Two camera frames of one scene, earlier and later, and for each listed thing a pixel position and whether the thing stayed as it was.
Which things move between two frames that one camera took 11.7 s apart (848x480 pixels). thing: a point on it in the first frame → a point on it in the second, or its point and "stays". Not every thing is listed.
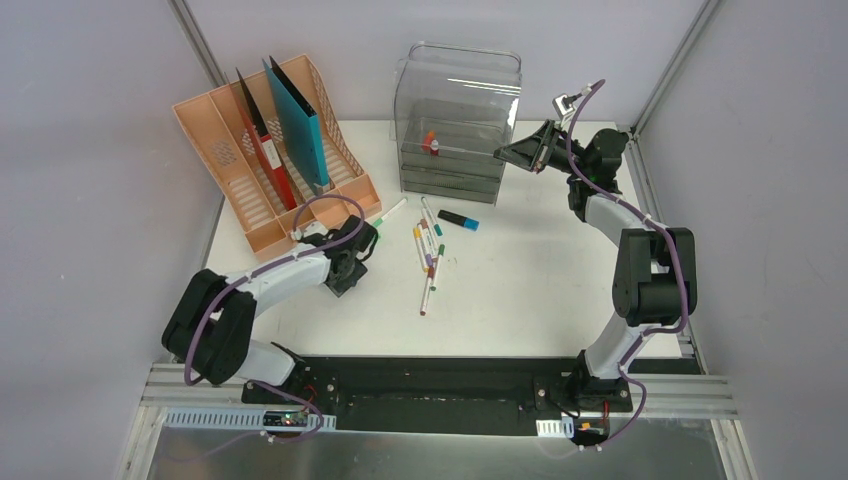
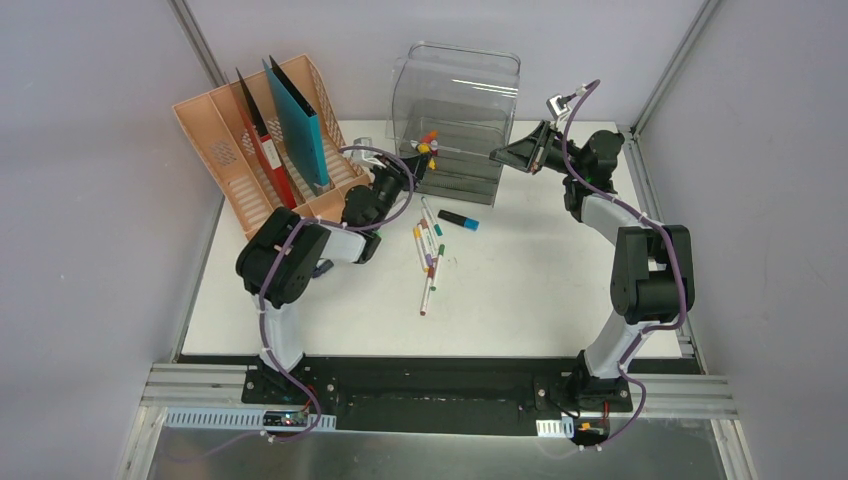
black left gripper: (344, 279) → (411, 168)
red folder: (263, 141) stays
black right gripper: (534, 152) stays
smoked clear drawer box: (453, 110) stays
